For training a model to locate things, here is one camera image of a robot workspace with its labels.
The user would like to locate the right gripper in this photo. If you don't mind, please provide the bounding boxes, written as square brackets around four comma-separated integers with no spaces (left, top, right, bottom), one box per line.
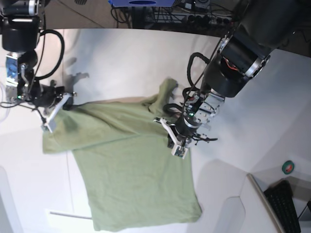
[30,81,73,109]

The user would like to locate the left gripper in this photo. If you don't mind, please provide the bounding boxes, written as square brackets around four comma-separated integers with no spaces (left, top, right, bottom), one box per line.
[163,103,218,147]

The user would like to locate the olive green t-shirt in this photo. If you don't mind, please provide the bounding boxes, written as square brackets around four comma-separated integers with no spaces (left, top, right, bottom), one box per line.
[42,79,202,232]

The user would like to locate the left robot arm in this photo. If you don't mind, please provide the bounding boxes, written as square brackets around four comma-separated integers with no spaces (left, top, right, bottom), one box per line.
[163,0,311,148]

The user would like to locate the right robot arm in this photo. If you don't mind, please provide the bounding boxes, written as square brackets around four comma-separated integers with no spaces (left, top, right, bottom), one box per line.
[0,0,73,110]

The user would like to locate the grey monitor edge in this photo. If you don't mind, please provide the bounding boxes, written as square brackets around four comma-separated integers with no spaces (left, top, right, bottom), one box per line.
[247,173,285,233]

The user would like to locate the white power strip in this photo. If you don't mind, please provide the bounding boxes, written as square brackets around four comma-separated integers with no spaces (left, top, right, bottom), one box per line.
[187,14,233,26]

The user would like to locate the green tape roll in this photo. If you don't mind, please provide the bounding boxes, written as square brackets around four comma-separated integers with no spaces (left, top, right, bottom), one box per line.
[281,160,295,175]

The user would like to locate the black keyboard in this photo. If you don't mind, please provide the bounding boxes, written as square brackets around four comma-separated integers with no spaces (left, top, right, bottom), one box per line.
[264,180,301,233]

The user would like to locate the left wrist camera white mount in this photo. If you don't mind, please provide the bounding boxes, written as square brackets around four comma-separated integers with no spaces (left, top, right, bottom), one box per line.
[153,117,189,159]

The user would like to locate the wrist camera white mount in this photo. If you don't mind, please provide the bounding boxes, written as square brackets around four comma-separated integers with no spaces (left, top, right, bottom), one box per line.
[153,117,189,159]
[35,92,73,133]

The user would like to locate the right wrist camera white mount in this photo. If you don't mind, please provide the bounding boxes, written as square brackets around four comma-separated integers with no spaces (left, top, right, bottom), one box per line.
[35,92,73,133]

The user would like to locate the white charging cable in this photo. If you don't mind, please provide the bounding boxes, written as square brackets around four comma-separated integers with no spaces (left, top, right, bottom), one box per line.
[0,82,13,122]

